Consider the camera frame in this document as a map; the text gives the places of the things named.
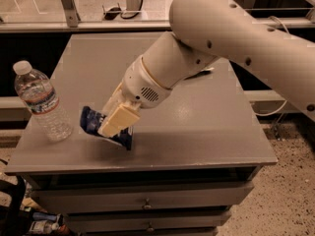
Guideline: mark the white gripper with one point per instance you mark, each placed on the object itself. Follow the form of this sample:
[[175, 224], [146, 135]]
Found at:
[[140, 83]]

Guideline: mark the blue rxbar blueberry wrapper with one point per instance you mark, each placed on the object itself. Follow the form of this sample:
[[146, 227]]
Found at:
[[90, 122]]

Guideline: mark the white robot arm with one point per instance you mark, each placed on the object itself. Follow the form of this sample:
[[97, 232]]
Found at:
[[203, 31]]

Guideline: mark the clear plastic water bottle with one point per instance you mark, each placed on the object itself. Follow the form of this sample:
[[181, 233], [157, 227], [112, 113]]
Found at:
[[41, 99]]

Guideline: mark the grey drawer cabinet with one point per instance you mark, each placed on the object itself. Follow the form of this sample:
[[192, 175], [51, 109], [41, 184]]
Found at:
[[205, 132]]

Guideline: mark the upper drawer knob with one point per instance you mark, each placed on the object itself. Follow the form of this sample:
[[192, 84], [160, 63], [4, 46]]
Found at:
[[147, 205]]

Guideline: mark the drawer knob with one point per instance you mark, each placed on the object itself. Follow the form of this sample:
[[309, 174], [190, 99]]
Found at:
[[147, 205], [150, 228]]

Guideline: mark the green kettle chips bag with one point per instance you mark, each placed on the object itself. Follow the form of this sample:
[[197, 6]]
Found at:
[[204, 72]]

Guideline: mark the grey metal railing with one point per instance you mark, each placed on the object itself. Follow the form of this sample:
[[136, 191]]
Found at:
[[75, 15]]

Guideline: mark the lower grey drawer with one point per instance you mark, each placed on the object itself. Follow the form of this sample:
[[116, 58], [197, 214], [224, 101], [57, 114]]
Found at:
[[118, 222]]

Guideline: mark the grey drawer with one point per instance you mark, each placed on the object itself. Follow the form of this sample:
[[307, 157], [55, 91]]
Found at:
[[133, 198], [118, 222]]

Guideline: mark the white floor stand base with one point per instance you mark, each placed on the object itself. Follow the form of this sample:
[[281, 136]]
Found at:
[[131, 10]]

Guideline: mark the lower drawer knob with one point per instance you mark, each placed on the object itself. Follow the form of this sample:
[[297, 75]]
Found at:
[[150, 228]]

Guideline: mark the upper grey drawer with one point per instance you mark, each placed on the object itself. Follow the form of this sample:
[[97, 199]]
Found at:
[[133, 198]]

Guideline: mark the black bag on floor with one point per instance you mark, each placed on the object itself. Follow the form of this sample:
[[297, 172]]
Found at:
[[13, 221]]

